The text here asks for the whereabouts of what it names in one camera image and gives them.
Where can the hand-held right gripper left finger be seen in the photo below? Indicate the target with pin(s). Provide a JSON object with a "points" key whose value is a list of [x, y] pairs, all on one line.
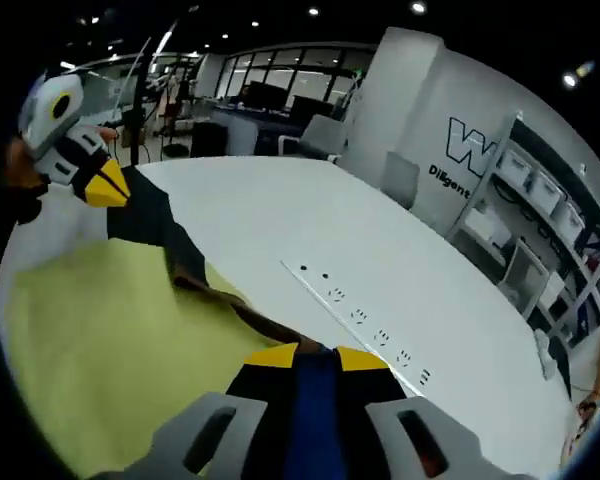
{"points": [[200, 430]]}

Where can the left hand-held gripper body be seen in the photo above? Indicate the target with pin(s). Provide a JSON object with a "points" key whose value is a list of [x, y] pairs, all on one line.
{"points": [[50, 115]]}

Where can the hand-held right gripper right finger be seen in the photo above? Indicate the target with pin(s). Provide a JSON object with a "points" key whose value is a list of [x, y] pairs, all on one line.
{"points": [[390, 425]]}

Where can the yellow black blue garment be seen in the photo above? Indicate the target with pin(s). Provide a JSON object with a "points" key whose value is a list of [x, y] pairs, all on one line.
{"points": [[105, 325]]}

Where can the person's left hand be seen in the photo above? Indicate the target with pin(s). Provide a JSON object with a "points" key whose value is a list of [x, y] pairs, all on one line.
{"points": [[22, 165]]}

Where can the black stand pole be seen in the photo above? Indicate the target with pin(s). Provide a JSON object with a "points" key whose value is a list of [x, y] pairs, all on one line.
{"points": [[139, 110]]}

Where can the white table socket panel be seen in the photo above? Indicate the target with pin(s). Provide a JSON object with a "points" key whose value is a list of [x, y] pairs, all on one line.
{"points": [[355, 330]]}

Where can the grey office desk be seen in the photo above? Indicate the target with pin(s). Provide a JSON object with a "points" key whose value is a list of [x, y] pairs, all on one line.
{"points": [[230, 130]]}

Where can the white cloth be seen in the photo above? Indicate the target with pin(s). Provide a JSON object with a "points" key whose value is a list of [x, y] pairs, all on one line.
{"points": [[546, 352]]}

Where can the black monitor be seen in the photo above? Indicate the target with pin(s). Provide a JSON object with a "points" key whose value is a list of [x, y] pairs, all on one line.
{"points": [[310, 107], [265, 95]]}

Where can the white mesh chair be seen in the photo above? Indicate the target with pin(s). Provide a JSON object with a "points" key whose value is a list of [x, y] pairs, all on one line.
{"points": [[525, 277]]}

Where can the white office chair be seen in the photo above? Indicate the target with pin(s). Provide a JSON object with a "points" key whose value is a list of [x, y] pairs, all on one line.
{"points": [[320, 137]]}

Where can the grey metal shelf rack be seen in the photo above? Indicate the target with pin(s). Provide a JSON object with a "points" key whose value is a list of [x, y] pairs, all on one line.
{"points": [[545, 235]]}

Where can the grey chair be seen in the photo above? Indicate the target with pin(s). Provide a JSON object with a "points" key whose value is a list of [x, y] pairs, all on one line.
{"points": [[401, 179]]}

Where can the white storage bin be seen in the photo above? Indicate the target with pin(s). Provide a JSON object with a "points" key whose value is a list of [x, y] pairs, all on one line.
{"points": [[515, 166], [546, 191], [570, 220]]}

